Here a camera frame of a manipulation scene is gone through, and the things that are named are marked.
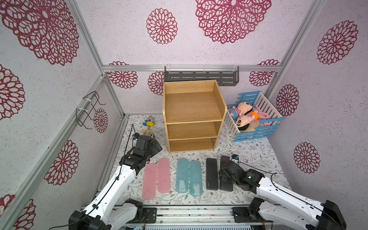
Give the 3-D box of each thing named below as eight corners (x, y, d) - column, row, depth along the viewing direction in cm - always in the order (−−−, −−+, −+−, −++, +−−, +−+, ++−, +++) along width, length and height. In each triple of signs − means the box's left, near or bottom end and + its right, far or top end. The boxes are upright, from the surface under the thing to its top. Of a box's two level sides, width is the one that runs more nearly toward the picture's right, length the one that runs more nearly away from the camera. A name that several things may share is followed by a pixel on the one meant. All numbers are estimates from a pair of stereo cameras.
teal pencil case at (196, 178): (190, 196, 82) (190, 195, 80) (189, 161, 96) (189, 160, 94) (203, 196, 82) (204, 195, 80) (200, 161, 96) (201, 160, 94)
